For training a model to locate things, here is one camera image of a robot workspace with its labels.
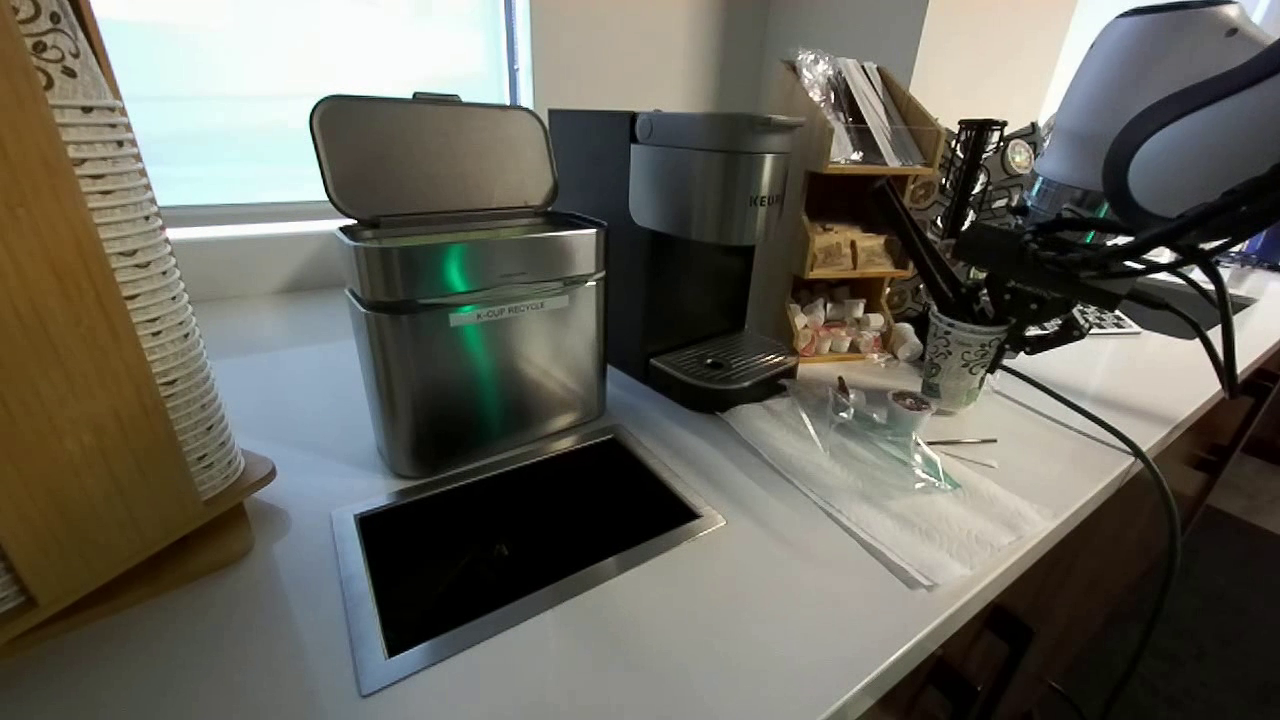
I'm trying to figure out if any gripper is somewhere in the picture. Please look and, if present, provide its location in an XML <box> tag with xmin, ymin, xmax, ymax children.
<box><xmin>953</xmin><ymin>221</ymin><xmax>1131</xmax><ymax>358</ymax></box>

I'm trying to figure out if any coffee pod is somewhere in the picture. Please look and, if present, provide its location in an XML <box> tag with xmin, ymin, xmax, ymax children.
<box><xmin>887</xmin><ymin>389</ymin><xmax>937</xmax><ymax>434</ymax></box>

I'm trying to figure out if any heap of creamer cups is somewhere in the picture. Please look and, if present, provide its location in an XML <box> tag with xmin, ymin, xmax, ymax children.
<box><xmin>788</xmin><ymin>285</ymin><xmax>891</xmax><ymax>357</ymax></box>

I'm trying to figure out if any wooden stand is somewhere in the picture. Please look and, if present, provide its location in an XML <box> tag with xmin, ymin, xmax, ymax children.
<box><xmin>745</xmin><ymin>60</ymin><xmax>947</xmax><ymax>364</ymax></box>

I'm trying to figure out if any black and silver coffee machine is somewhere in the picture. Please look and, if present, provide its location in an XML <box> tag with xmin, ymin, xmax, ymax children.
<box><xmin>548</xmin><ymin>108</ymin><xmax>807</xmax><ymax>414</ymax></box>

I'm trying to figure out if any tall stack of paper cups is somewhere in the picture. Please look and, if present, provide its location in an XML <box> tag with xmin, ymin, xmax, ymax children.
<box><xmin>10</xmin><ymin>0</ymin><xmax>247</xmax><ymax>502</ymax></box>

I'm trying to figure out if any stack of white paper cups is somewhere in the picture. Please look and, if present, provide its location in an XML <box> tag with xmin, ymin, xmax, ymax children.
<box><xmin>0</xmin><ymin>548</ymin><xmax>30</xmax><ymax>617</ymax></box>

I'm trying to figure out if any patterned paper cup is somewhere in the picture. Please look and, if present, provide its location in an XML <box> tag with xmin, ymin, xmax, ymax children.
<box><xmin>920</xmin><ymin>304</ymin><xmax>1011</xmax><ymax>414</ymax></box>

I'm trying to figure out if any black mat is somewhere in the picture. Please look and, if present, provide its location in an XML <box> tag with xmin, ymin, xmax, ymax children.
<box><xmin>1118</xmin><ymin>268</ymin><xmax>1260</xmax><ymax>342</ymax></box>

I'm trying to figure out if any row of brown sugar packets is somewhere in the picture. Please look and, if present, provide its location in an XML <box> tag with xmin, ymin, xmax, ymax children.
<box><xmin>805</xmin><ymin>220</ymin><xmax>898</xmax><ymax>274</ymax></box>

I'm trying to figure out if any clear plastic bag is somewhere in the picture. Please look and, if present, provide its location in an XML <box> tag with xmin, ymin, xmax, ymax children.
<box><xmin>785</xmin><ymin>377</ymin><xmax>961</xmax><ymax>492</ymax></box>

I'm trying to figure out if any white paper towel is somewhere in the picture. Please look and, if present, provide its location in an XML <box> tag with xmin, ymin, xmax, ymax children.
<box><xmin>721</xmin><ymin>375</ymin><xmax>1057</xmax><ymax>591</ymax></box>

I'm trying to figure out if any bag of stir sticks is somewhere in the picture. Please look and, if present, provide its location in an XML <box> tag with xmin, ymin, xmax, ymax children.
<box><xmin>795</xmin><ymin>48</ymin><xmax>927</xmax><ymax>167</ymax></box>

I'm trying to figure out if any steel framed counter waste opening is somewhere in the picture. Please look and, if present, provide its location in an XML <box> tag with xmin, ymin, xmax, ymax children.
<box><xmin>331</xmin><ymin>424</ymin><xmax>727</xmax><ymax>698</ymax></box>

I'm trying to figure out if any stainless steel bin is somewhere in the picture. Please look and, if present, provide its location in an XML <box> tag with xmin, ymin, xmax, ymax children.
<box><xmin>310</xmin><ymin>92</ymin><xmax>609</xmax><ymax>479</ymax></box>

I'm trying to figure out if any steel bin lid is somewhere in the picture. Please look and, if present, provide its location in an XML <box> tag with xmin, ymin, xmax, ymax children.
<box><xmin>310</xmin><ymin>92</ymin><xmax>559</xmax><ymax>224</ymax></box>

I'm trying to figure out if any window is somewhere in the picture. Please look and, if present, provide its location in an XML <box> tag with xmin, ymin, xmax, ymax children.
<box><xmin>88</xmin><ymin>0</ymin><xmax>532</xmax><ymax>228</ymax></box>

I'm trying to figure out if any wooden cup dispenser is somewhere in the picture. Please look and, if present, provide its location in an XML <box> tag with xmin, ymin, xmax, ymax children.
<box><xmin>0</xmin><ymin>0</ymin><xmax>278</xmax><ymax>653</ymax></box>

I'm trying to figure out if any black cable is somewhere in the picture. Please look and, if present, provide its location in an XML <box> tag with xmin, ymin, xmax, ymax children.
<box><xmin>998</xmin><ymin>362</ymin><xmax>1184</xmax><ymax>720</ymax></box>

